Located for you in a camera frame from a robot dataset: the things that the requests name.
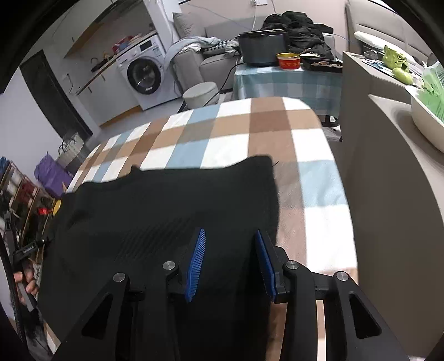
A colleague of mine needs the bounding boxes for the grey sideboard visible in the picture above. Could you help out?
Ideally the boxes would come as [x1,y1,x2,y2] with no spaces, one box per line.
[342,51,444,358]

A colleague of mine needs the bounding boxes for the black food tray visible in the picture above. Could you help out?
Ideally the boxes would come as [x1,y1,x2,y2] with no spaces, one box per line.
[301,58,343,73]

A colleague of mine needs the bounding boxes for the purple bag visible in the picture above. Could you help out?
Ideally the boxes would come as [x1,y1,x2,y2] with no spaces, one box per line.
[35,154,74,199]

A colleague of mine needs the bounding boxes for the green mask toy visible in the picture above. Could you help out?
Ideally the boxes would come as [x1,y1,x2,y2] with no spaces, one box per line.
[382,45,415,86]

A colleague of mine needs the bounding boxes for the wooden shelf rack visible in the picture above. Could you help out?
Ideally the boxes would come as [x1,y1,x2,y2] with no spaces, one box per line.
[0,156,62,250]

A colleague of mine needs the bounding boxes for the red tin bowl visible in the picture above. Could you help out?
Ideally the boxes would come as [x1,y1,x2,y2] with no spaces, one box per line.
[276,53,301,69]

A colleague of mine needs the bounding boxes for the woven storage basket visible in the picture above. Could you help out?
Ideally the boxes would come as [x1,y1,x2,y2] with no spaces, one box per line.
[57,132,86,171]

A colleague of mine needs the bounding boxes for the pile of black clothes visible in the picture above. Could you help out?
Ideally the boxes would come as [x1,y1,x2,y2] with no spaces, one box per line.
[262,11,335,60]

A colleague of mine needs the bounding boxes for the round white stool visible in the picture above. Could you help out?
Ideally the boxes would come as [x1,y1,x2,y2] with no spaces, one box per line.
[183,82,220,106]

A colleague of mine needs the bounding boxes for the green plastic bag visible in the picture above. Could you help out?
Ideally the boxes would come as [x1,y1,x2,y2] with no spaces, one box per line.
[421,62,444,123]

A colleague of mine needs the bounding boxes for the white washing machine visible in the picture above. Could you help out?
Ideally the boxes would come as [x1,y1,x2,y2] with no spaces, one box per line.
[115,33,184,111]

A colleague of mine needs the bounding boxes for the grey sofa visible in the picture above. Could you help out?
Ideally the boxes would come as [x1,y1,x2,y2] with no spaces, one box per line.
[169,12,251,102]

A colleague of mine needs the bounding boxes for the white cabinet with wooden counter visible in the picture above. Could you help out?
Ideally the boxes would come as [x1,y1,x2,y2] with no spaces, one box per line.
[62,0,163,97]

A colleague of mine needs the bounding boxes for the black white checkered pillow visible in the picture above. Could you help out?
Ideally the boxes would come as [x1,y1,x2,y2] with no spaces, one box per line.
[202,39,241,58]

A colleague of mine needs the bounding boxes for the person's left hand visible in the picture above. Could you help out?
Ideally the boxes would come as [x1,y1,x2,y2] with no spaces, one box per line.
[13,264,40,306]

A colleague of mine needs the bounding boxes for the black cooking pot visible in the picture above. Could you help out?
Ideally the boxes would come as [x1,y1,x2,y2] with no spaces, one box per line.
[237,29,288,67]

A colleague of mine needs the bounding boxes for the beige sofa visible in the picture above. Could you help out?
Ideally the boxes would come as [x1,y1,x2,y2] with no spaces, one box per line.
[345,0,438,66]

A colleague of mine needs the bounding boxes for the blue checkered small table cloth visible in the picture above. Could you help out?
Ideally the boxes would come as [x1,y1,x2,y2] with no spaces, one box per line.
[233,62,344,120]

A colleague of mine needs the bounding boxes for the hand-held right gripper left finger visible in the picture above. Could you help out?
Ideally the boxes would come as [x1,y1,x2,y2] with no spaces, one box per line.
[52,227,207,361]

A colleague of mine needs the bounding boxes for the white basin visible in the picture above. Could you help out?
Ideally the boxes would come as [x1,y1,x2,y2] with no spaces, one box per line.
[405,85,444,154]

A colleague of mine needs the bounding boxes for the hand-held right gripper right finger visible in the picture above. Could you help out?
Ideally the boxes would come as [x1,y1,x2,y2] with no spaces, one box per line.
[254,229,412,361]

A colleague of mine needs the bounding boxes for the checkered brown blue tablecloth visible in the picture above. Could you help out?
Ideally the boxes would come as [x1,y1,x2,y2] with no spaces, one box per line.
[47,96,359,361]

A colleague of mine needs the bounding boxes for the black knit sweater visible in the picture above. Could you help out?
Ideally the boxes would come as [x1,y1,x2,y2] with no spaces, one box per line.
[36,155,280,361]

